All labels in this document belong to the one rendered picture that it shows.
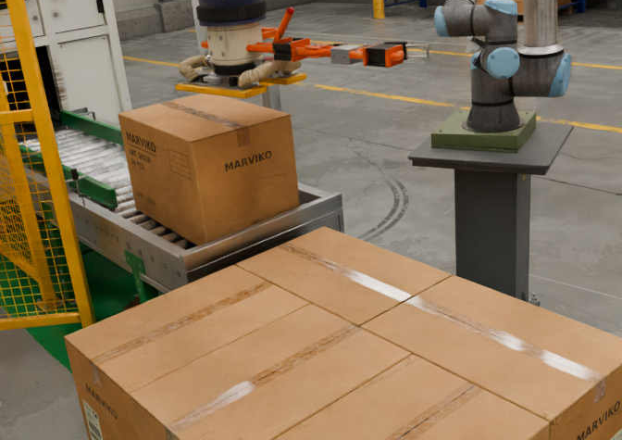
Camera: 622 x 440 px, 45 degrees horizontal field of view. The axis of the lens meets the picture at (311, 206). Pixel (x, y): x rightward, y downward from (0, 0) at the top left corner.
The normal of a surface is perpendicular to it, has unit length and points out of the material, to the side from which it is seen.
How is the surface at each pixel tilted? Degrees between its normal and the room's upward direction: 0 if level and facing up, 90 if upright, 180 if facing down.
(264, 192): 90
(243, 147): 90
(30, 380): 0
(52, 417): 0
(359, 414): 0
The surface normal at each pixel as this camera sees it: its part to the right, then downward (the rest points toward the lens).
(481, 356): -0.09, -0.93
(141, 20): 0.68, 0.22
